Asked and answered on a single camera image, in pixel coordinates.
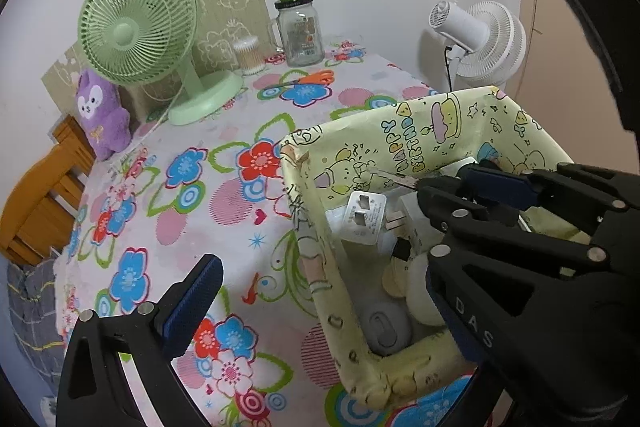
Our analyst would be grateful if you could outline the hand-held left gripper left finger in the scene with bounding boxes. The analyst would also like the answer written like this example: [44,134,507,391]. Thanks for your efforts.
[55,254,224,427]

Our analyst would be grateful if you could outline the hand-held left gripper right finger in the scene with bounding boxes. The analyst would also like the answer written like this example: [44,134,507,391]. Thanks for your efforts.
[426,271,482,362]

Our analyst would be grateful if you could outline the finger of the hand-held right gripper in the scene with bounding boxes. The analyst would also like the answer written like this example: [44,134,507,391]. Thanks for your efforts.
[417,179,608,383]
[462,161,640,253]

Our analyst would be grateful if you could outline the beige round disc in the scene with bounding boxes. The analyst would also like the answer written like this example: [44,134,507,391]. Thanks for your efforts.
[381,256,410,299]

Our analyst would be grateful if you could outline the grey round gadget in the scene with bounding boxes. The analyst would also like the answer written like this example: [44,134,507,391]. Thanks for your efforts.
[361,302,413,357]

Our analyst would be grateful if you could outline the large white charger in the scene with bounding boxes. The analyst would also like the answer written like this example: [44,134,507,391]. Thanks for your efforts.
[386,198,433,242]

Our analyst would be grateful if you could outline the small white charger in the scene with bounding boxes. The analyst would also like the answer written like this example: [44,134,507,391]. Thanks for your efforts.
[326,190,389,246]

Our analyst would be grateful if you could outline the yellow cartoon printed box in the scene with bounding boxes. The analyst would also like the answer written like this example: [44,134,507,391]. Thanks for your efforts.
[278,85,596,412]

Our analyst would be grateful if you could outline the floral tablecloth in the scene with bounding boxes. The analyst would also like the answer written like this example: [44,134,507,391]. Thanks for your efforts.
[55,39,501,427]

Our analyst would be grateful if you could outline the beige door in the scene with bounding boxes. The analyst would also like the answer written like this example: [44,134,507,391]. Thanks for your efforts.
[517,0,640,168]

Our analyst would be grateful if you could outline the white standing fan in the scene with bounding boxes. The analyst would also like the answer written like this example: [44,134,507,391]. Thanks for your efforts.
[429,0,528,86]

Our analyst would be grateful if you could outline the grey plaid blanket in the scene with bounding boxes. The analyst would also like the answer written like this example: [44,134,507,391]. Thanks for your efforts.
[5,257,68,388]

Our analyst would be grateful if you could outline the purple plush toy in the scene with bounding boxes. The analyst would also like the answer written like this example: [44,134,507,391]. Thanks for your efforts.
[75,68,132,162]

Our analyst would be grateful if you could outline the glass jar with green lid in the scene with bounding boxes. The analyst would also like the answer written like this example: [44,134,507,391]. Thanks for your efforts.
[270,0,326,68]

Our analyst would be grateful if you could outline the clear cotton swab jar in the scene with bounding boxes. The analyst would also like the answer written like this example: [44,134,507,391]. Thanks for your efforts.
[232,36,265,76]

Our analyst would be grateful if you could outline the green desk fan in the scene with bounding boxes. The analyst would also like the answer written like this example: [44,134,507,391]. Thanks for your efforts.
[79,0,244,126]

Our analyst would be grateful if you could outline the orange-handled scissors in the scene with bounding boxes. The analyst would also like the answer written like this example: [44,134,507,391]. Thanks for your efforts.
[262,69,335,92]

